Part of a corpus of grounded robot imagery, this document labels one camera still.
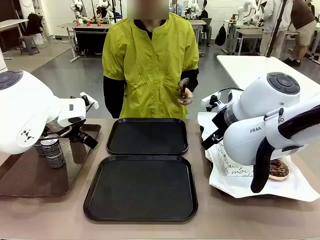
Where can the grey background work table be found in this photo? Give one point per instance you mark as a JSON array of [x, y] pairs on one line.
[[250, 32]]

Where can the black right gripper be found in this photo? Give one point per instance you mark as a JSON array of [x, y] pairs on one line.
[[220, 121]]

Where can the white side table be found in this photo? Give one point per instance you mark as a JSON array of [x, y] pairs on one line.
[[250, 67]]

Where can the person's blurred head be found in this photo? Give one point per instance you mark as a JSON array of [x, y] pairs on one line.
[[147, 10]]

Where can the black backpack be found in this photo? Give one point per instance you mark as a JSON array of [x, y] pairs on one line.
[[33, 23]]

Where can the black tripod pole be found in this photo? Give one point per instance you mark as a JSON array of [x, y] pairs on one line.
[[276, 30]]

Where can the black tray under paper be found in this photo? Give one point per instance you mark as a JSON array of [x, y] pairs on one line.
[[210, 165]]

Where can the person's left hand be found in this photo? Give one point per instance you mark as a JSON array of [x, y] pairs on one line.
[[185, 86]]

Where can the person's left forearm black sleeve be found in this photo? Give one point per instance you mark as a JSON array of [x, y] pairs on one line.
[[192, 78]]

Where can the small black plastic tray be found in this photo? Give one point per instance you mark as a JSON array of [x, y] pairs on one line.
[[147, 136]]

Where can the large black plastic tray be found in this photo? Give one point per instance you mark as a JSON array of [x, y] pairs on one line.
[[141, 187]]

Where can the light grey background table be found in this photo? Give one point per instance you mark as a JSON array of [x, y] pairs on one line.
[[12, 23]]

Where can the person's right forearm black sleeve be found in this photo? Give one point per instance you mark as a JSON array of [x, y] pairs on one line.
[[113, 97]]

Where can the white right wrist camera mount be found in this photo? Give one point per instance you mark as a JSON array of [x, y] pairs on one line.
[[210, 98]]

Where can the person in beige hoodie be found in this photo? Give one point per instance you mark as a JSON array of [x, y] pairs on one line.
[[275, 15]]

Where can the grey stool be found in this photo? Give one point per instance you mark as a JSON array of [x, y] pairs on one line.
[[29, 43]]

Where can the grey table with black panel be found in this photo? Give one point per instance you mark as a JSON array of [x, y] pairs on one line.
[[90, 40]]

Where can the seated person in dark clothes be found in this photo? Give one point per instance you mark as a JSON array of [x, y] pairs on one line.
[[206, 27]]

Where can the white script-print paper box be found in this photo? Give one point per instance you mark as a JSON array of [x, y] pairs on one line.
[[232, 170]]

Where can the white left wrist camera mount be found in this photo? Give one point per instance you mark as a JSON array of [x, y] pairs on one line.
[[90, 100]]

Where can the brown plastic tray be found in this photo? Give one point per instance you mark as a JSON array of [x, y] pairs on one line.
[[32, 177]]

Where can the black hanging bag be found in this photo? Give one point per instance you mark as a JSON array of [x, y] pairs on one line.
[[220, 36]]

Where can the person's yellow-green jacket torso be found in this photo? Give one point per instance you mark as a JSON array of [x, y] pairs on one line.
[[150, 62]]

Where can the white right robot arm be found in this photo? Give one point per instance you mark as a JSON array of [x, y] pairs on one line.
[[260, 110]]

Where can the white paper sheet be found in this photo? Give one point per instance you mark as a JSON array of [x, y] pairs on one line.
[[225, 182]]

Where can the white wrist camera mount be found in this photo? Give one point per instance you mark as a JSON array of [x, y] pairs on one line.
[[90, 100], [210, 98]]

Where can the chocolate sprinkled donut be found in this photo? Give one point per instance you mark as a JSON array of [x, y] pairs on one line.
[[278, 170]]

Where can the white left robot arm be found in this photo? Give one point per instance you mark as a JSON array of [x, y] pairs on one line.
[[27, 107]]

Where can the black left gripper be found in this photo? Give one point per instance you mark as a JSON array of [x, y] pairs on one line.
[[76, 132]]

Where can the person in brown shirt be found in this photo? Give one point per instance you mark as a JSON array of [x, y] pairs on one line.
[[303, 22]]

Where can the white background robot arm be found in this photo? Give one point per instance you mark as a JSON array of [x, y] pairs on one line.
[[246, 10], [77, 8], [103, 8]]

